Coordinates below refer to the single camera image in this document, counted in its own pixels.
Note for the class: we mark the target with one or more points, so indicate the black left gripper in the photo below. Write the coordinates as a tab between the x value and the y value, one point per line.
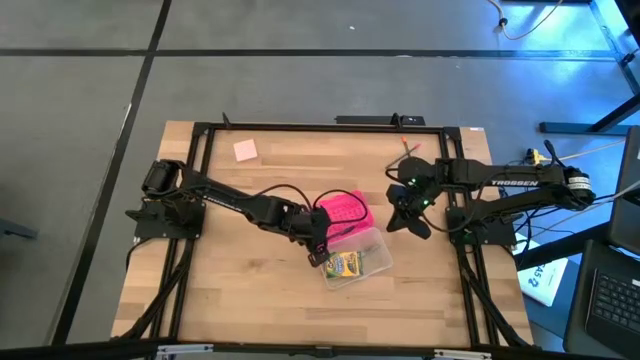
315	227

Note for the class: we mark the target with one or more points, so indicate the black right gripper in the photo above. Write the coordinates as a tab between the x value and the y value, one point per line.
420	202

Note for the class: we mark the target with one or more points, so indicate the pink plastic box lid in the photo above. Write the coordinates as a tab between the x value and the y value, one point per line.
342	212

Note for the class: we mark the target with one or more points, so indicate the yellow Crayola crayon box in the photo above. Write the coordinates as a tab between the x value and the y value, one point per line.
345	265

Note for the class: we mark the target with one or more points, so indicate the dark pencil orange eraser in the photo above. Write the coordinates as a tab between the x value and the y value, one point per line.
415	149
404	142

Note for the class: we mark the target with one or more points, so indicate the pink sticky note pad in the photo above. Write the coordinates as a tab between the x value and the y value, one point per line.
245	150

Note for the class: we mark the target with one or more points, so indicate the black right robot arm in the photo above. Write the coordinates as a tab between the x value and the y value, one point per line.
500	175

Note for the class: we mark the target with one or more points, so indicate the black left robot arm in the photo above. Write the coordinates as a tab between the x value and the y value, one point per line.
225	200

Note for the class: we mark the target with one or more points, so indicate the clear plastic box base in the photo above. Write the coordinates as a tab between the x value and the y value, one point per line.
380	260

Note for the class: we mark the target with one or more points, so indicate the black crossbeam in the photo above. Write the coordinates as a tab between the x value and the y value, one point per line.
325	352

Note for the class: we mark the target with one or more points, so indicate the yellow connector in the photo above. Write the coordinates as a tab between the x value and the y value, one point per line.
535	156

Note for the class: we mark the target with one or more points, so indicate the white paper blue print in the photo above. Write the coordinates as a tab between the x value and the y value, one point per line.
545	285

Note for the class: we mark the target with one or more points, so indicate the black diagonal leg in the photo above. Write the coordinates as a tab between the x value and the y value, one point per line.
560	247

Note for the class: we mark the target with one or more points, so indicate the black floor stand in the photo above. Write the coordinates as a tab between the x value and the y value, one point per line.
575	127

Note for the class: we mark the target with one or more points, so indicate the black laptop keyboard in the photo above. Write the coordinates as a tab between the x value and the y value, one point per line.
615	300

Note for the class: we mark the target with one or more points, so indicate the grey laptop lid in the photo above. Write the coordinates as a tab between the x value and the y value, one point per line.
627	200

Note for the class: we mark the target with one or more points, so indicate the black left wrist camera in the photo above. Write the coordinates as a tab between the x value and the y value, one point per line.
318	258

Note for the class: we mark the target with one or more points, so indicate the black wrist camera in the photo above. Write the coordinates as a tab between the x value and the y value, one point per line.
318	258
395	194

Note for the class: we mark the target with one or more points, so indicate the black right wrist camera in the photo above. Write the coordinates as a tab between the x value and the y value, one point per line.
395	194

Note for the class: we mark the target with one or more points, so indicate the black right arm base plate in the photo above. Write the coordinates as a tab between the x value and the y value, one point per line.
495	232

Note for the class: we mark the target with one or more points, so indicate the black aluminium table frame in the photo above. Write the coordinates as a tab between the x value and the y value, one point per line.
325	128

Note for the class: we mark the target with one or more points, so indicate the black bar mount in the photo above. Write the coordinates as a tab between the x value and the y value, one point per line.
370	120

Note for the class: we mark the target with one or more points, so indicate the silver bracket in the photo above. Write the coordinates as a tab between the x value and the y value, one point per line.
185	349
462	354

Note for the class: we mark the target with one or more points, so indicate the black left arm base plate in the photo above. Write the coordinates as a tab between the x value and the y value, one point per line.
165	225

